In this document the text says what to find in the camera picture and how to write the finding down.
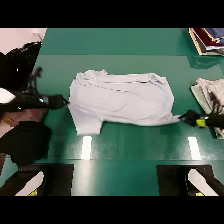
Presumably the blue garment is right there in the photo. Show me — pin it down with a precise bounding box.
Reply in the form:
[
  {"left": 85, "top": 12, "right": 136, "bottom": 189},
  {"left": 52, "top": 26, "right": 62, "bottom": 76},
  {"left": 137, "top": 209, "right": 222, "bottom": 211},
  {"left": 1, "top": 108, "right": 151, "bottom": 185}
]
[{"left": 204, "top": 27, "right": 224, "bottom": 44}]

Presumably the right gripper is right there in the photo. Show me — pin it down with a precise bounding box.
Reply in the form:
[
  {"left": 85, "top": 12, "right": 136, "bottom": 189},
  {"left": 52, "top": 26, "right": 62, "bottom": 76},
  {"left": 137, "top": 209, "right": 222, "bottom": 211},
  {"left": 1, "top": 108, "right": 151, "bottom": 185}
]
[{"left": 179, "top": 109, "right": 202, "bottom": 128}]

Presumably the white T-shirt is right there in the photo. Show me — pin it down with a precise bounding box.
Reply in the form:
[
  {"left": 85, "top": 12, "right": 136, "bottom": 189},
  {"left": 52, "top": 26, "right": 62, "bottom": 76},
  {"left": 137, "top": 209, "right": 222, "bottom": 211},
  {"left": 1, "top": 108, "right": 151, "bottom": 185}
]
[{"left": 68, "top": 69, "right": 183, "bottom": 136}]

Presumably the brown garment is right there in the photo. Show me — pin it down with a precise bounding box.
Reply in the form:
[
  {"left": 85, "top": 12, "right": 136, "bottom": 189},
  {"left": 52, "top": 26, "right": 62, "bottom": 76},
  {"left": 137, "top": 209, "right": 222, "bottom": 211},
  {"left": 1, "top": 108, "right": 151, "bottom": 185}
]
[{"left": 0, "top": 109, "right": 48, "bottom": 138}]

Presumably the pale green garment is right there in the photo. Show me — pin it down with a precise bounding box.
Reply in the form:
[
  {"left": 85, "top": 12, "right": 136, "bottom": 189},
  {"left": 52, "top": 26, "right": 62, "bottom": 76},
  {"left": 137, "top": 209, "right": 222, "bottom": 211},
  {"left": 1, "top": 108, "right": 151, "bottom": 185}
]
[{"left": 190, "top": 84, "right": 214, "bottom": 115}]

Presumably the dark red garment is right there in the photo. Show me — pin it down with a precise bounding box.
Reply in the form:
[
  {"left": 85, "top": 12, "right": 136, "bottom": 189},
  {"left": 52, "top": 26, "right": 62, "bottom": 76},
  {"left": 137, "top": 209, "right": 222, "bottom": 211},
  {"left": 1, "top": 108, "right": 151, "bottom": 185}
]
[{"left": 193, "top": 27, "right": 223, "bottom": 48}]

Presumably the black garment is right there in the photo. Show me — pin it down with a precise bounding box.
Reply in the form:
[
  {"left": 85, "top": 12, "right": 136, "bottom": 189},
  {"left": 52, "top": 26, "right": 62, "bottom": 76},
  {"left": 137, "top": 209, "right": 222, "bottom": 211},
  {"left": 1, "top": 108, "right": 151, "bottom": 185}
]
[
  {"left": 0, "top": 121, "right": 52, "bottom": 168},
  {"left": 0, "top": 41, "right": 43, "bottom": 93}
]

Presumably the beige garment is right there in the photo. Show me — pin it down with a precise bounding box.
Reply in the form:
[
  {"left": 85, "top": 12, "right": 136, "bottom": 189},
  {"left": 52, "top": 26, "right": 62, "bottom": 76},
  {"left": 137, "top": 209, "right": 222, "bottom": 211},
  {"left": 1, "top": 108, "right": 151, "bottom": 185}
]
[{"left": 188, "top": 27, "right": 224, "bottom": 56}]

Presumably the black cable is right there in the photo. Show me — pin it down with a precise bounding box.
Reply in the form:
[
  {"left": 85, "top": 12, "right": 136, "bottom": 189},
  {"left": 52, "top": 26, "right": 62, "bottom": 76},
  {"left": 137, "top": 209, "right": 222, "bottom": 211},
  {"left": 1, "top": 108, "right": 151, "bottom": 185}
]
[{"left": 27, "top": 66, "right": 45, "bottom": 97}]

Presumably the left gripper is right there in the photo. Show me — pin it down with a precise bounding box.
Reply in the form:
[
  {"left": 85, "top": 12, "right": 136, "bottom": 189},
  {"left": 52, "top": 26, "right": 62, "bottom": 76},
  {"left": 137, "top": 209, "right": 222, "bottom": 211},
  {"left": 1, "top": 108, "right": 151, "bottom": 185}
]
[{"left": 46, "top": 94, "right": 70, "bottom": 110}]

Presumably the pale grey garment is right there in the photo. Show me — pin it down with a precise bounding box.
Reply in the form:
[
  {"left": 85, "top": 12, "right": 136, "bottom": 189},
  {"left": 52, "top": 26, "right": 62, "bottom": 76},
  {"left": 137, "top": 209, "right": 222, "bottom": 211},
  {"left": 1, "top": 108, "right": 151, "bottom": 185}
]
[{"left": 195, "top": 77, "right": 224, "bottom": 140}]

